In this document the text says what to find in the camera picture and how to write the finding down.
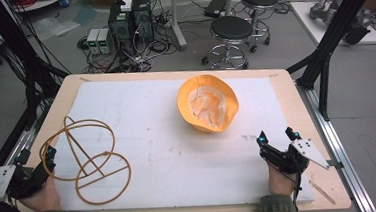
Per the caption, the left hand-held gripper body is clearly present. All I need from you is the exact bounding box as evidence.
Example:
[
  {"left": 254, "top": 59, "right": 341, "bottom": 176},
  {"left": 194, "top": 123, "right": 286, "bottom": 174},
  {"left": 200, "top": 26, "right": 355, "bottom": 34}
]
[{"left": 0, "top": 156, "right": 51, "bottom": 201}]

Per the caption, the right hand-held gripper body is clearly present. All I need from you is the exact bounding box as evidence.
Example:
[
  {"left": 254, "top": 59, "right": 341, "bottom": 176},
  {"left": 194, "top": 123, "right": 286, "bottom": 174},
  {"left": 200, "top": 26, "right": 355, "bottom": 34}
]
[{"left": 258, "top": 136, "right": 331, "bottom": 178}]

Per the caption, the tan wire hat stand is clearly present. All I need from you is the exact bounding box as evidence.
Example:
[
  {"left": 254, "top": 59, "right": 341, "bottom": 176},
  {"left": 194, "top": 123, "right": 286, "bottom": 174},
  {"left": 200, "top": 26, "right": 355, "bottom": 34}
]
[{"left": 36, "top": 111, "right": 135, "bottom": 210}]

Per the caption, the orange bucket hat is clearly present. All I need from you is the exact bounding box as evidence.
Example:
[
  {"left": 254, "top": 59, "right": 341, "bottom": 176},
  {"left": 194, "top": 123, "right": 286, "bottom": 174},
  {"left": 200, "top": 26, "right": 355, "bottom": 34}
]
[{"left": 174, "top": 72, "right": 242, "bottom": 137}]

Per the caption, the person's right hand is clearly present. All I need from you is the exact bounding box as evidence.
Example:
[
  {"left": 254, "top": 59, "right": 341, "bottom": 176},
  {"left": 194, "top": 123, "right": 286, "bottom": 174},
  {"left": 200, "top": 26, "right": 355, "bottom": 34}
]
[{"left": 266, "top": 160, "right": 300, "bottom": 199}]

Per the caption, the person's left hand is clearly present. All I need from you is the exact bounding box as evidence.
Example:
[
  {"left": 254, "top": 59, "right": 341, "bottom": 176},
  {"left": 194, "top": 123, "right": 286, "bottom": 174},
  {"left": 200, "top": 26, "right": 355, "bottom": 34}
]
[{"left": 17, "top": 172, "right": 63, "bottom": 212}]

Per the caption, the thin wooden stick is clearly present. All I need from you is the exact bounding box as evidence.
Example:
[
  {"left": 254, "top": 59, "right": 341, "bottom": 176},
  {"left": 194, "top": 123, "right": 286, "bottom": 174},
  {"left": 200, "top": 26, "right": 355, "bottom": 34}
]
[{"left": 308, "top": 178, "right": 336, "bottom": 208}]

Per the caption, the white foam mat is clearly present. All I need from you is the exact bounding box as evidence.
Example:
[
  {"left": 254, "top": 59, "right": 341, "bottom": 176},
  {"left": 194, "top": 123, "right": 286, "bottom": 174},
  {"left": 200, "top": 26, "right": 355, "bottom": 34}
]
[{"left": 47, "top": 65, "right": 316, "bottom": 212}]

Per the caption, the white floor board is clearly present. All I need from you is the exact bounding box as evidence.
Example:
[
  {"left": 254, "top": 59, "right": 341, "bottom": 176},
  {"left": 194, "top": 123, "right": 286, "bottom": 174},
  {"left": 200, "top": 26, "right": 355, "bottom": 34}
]
[{"left": 289, "top": 0, "right": 376, "bottom": 52}]

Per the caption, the large black round stool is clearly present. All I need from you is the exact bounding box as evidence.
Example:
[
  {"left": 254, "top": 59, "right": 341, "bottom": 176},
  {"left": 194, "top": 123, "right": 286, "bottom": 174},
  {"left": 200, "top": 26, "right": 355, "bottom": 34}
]
[{"left": 198, "top": 13, "right": 258, "bottom": 74}]

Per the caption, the grey power supply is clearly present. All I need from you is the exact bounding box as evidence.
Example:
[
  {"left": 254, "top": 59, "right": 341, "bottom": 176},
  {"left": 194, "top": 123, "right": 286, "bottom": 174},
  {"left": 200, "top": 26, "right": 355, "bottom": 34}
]
[
  {"left": 85, "top": 27, "right": 102, "bottom": 56},
  {"left": 96, "top": 27, "right": 115, "bottom": 55}
]

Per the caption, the clear plastic sheet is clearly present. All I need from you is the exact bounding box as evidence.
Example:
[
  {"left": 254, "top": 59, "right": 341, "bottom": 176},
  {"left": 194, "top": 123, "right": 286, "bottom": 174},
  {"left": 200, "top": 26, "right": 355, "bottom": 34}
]
[{"left": 30, "top": 12, "right": 83, "bottom": 43}]

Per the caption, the flat black box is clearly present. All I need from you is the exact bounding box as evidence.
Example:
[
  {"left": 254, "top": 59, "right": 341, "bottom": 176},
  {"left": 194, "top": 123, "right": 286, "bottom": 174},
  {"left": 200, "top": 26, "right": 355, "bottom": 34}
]
[{"left": 202, "top": 0, "right": 230, "bottom": 20}]

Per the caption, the grey metal stand leg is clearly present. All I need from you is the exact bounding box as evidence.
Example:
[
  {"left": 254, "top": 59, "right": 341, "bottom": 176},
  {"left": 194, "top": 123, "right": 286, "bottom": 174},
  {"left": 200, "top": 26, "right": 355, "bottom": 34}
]
[{"left": 168, "top": 0, "right": 189, "bottom": 52}]

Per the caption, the black computer tower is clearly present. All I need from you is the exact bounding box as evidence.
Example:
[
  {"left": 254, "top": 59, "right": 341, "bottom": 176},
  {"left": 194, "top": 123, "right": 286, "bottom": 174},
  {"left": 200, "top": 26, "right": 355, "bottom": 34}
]
[
  {"left": 105, "top": 0, "right": 137, "bottom": 57},
  {"left": 130, "top": 0, "right": 157, "bottom": 46}
]

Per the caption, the white round table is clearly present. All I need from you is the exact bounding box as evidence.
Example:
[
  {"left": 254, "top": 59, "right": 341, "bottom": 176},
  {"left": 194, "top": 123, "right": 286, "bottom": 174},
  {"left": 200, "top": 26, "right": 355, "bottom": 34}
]
[{"left": 10, "top": 0, "right": 71, "bottom": 14}]

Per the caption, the white box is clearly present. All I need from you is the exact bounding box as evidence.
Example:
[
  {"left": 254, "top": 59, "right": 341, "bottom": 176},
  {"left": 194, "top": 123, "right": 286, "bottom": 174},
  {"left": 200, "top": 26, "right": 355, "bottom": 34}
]
[{"left": 119, "top": 0, "right": 135, "bottom": 12}]

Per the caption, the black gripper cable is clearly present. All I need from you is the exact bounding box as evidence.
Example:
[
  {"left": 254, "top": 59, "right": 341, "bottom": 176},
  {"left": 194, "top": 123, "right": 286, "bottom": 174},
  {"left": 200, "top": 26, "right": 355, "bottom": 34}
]
[{"left": 290, "top": 171, "right": 306, "bottom": 212}]

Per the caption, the black frame strut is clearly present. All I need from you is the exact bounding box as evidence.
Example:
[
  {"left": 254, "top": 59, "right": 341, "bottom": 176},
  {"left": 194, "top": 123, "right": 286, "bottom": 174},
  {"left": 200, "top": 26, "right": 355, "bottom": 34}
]
[
  {"left": 281, "top": 0, "right": 376, "bottom": 125},
  {"left": 0, "top": 0, "right": 76, "bottom": 140}
]

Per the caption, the tangle of floor cables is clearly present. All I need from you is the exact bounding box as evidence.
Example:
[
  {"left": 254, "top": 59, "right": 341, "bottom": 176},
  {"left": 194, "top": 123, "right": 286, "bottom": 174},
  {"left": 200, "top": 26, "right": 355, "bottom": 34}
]
[{"left": 74, "top": 6, "right": 182, "bottom": 78}]

